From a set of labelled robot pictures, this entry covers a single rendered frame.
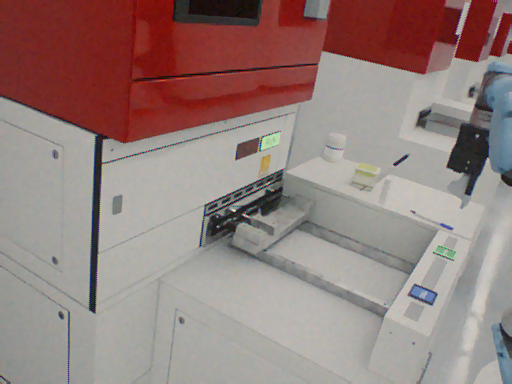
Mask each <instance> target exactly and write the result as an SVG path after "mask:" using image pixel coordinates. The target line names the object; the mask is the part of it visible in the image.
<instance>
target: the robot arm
mask: <svg viewBox="0 0 512 384"><path fill-rule="evenodd" d="M486 69H487V70H486V72H484V74H483V80H482V83H481V85H480V88H479V89H480V90H479V92H478V95H477V97H476V101H475V104H474V106H473V109H472V113H471V116H470V117H469V123H470V124H469V123H465V122H463V123H462V124H461V126H460V129H459V130H460V131H459V134H458V138H457V141H456V142H455V145H454V147H453V148H452V150H451V152H450V157H449V159H448V162H447V164H446V168H449V169H452V170H453V172H458V173H462V172H463V175H462V177H461V178H460V180H457V181H451V182H450V185H448V187H447V190H448V191H449V192H450V194H454V196H456V197H457V198H460V199H461V200H462V203H461V206H460V209H463V208H464V207H466V206H467V205H468V204H469V202H470V198H471V196H472V194H473V192H474V188H475V186H476V184H477V181H478V177H480V176H481V173H482V171H483V169H484V167H485V163H486V160H487V158H489V164H490V168H491V169H492V171H493V172H494V173H499V174H501V182H502V183H503V184H504V185H505V186H507V187H508V188H509V189H510V190H512V65H511V64H507V63H503V62H498V61H491V62H490V63H489V64H488V66H487V68H486ZM477 134H478V135H479V136H478V138H477V136H476V135H477ZM468 181H469V182H468ZM491 328H492V332H493V336H494V337H493V340H494V344H495V348H496V352H497V360H498V364H499V368H500V376H501V380H502V382H503V384H512V257H511V306H510V307H509V308H507V309H506V311H504V312H503V314H502V319H501V322H497V323H493V324H492V325H491Z"/></svg>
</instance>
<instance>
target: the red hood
mask: <svg viewBox="0 0 512 384"><path fill-rule="evenodd" d="M332 2H333V0H0V94H2V95H5V96H6V97H10V98H12V99H14V100H16V101H20V102H22V103H24V104H26V105H30V106H32V107H35V108H36V109H40V110H43V111H44V112H47V113H50V114H52V115H54V116H56V117H60V118H62V119H64V120H66V121H70V122H72V123H74V124H76V125H80V126H82V127H84V128H86V129H90V130H92V131H94V132H96V133H101V134H102V135H105V136H106V137H109V138H111V139H113V140H115V141H119V142H121V143H123V144H126V143H129V142H133V141H137V140H144V139H147V138H150V137H153V136H161V135H164V134H168V133H171V132H175V131H182V130H185V129H188V128H192V127H196V126H203V125H206V124H210V123H214V122H218V121H224V120H228V119H231V118H234V117H242V116H245V115H249V114H252V113H256V112H263V111H266V110H269V109H274V108H280V107H284V106H287V105H291V104H298V103H301V102H305V101H309V100H312V98H313V94H314V86H315V82H316V78H317V74H318V67H319V62H320V59H321V55H322V48H323V44H324V40H325V36H326V28H327V25H328V21H329V13H330V10H331V6H332Z"/></svg>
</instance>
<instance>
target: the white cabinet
mask: <svg viewBox="0 0 512 384"><path fill-rule="evenodd" d="M464 263H465V261H464V262H463V265H464ZM463 265H462V267H463ZM462 267H461V271H462ZM461 271H460V272H459V274H458V276H457V280H456V283H455V284H454V287H453V288H452V292H451V294H450V296H449V298H448V301H447V304H446V305H445V308H444V311H443V313H442V315H441V317H440V319H439V322H438V325H437V326H436V328H435V332H434V334H433V336H432V338H431V340H430V343H429V346H428V347H427V349H426V353H425V355H424V357H423V359H422V361H421V364H420V367H419V368H418V370H417V372H416V376H415V378H414V380H413V382H412V384H420V383H421V382H422V379H423V378H424V374H425V371H426V369H427V367H428V365H429V361H430V359H431V357H432V355H433V354H432V352H431V348H432V346H433V344H434V340H435V338H436V335H437V334H438V331H439V327H440V325H441V323H442V321H443V317H444V314H445V313H446V310H447V309H448V304H449V302H450V300H451V298H452V294H453V292H454V289H455V288H456V284H457V281H458V279H459V277H460V275H461ZM428 356H429V358H428ZM427 359H428V360H427ZM426 361H427V362H426ZM425 363H426V364H425ZM423 369H424V370H423ZM421 373H422V374H421ZM420 375H421V376H420ZM419 379H420V380H419ZM418 381H419V382H418ZM149 384H352V383H349V382H347V381H346V380H344V379H342V378H340V377H338V376H337V375H334V374H333V373H331V372H329V371H326V370H325V369H324V368H322V367H319V366H317V365H316V364H313V363H312V362H310V361H308V360H306V359H304V358H303V357H301V356H298V355H296V354H295V353H294V352H291V351H289V350H287V349H286V348H283V347H282V346H280V345H278V344H276V343H274V342H273V341H271V340H268V339H267V338H265V337H264V336H260V335H259V334H258V333H256V332H255V331H251V330H250V329H249V328H247V327H244V326H242V325H241V324H239V323H237V322H235V321H233V320H232V319H229V318H228V317H226V316H224V315H223V314H220V313H219V312H217V311H216V310H212V309H211V308H210V307H208V306H207V305H203V304H202V303H201V302H199V301H196V300H194V299H193V298H192V297H189V296H187V295H185V294H184V293H183V292H180V291H178V290H176V289H175V288H172V287H171V286H169V285H167V284H166V283H163V282H162V281H160V282H159V290H158V305H157V313H156V321H155V336H154V343H153V351H152V366H151V374H150V382H149Z"/></svg>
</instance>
